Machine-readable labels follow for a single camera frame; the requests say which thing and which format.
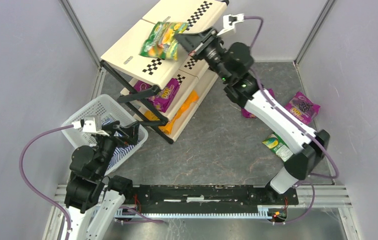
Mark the purple candy bag on shelf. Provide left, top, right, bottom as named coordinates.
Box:
left=146, top=78, right=180, bottom=113

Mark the purple candy bag middle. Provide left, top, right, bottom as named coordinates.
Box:
left=241, top=88, right=275, bottom=119

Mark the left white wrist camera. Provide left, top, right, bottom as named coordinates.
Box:
left=71, top=115, right=104, bottom=135

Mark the purple candy bag right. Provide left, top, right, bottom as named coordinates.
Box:
left=285, top=91, right=321, bottom=125

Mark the orange candy bag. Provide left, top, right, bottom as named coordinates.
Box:
left=144, top=109, right=183, bottom=135
left=171, top=90, right=199, bottom=123

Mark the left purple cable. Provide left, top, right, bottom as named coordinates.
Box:
left=19, top=124, right=74, bottom=240

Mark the cream checkered three-tier shelf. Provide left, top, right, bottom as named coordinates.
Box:
left=100, top=0, right=229, bottom=144

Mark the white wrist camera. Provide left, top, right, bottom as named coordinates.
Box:
left=217, top=13, right=245, bottom=38
left=71, top=115, right=104, bottom=135

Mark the green candy bag back side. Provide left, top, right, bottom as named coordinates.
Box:
left=262, top=133, right=294, bottom=162

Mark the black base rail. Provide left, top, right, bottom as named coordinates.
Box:
left=124, top=185, right=299, bottom=215

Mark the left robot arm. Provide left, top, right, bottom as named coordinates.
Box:
left=61, top=116, right=140, bottom=240

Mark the white plastic mesh basket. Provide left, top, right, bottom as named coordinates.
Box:
left=62, top=94, right=148, bottom=175

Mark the green yellow candy bag front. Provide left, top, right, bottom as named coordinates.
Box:
left=139, top=21, right=189, bottom=61

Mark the blue striped cloth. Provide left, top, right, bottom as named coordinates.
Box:
left=102, top=117, right=141, bottom=170

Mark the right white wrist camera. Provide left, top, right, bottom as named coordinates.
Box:
left=217, top=13, right=245, bottom=38

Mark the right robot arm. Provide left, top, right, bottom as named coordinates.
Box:
left=174, top=27, right=330, bottom=194

